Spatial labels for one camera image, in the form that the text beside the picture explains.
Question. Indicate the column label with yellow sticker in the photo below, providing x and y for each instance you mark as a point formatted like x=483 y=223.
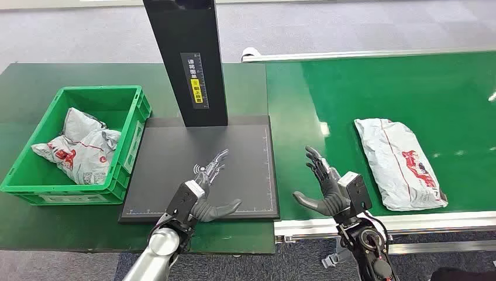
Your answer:
x=195 y=81

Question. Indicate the black scanner column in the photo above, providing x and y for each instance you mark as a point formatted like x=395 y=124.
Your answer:
x=182 y=31

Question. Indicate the aluminium conveyor support beam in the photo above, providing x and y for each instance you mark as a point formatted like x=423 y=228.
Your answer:
x=441 y=247

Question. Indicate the crumpled plain grey mailer bag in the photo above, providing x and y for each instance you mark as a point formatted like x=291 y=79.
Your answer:
x=79 y=124

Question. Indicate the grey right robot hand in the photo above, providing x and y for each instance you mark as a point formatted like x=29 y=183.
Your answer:
x=332 y=197

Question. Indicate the thin aluminium conveyor side rail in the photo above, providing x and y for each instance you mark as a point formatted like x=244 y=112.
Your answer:
x=348 y=55

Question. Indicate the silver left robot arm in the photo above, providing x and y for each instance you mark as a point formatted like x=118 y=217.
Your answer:
x=159 y=248

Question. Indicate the green plastic crate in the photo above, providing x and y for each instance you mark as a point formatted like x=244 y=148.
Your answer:
x=128 y=116

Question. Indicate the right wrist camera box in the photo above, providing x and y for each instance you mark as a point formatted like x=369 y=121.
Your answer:
x=356 y=192

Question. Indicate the grey red-printed mailer bag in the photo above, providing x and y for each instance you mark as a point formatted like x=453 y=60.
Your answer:
x=89 y=159

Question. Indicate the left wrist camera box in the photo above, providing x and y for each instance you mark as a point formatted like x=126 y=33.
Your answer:
x=182 y=201

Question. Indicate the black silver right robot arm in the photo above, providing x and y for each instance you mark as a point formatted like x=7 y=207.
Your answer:
x=368 y=248

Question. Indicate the green conveyor belt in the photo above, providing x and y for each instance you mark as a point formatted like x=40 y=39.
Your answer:
x=387 y=89

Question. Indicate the long grey red-striped mailer bag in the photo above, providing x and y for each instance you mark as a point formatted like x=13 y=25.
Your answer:
x=395 y=163

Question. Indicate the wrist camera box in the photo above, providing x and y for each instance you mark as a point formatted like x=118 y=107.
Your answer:
x=356 y=192
x=182 y=201

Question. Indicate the black scanner base plate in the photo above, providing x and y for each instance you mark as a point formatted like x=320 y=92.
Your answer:
x=166 y=163

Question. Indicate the grey metal conveyor bracket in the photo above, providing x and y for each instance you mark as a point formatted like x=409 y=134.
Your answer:
x=334 y=258

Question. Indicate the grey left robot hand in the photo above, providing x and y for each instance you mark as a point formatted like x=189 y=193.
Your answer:
x=205 y=212

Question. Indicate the wide aluminium conveyor side rail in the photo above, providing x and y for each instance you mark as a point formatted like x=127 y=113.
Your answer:
x=434 y=221

